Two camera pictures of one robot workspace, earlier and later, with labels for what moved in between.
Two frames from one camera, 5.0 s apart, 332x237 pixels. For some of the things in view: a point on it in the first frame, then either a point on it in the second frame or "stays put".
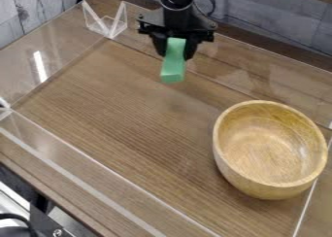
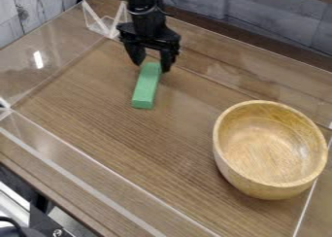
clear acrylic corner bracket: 107,25 stays put
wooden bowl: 269,148 stays put
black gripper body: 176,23 → 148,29
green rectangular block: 172,71 → 147,84
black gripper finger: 161,42 → 136,52
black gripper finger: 191,48 → 167,58
